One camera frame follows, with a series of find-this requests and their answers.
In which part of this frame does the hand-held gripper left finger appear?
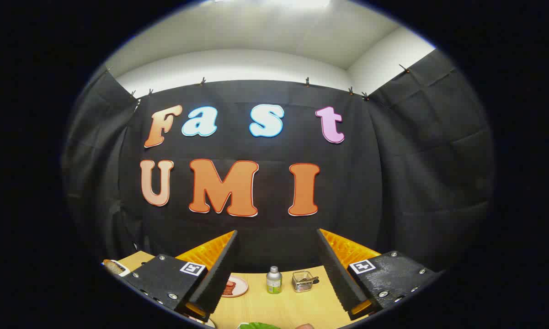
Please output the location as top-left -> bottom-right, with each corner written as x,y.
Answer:
123,229 -> 238,323

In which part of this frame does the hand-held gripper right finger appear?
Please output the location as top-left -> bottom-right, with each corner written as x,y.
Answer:
317,228 -> 443,321

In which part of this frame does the pink plate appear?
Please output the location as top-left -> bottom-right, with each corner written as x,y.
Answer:
220,275 -> 249,298

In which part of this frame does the green bottle with silver cap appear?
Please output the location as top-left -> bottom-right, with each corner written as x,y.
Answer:
266,266 -> 282,294

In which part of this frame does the row of small cloth clips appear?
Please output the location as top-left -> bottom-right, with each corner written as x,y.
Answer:
105,64 -> 412,101

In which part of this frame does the small wire basket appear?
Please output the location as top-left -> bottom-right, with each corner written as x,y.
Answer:
292,271 -> 320,293

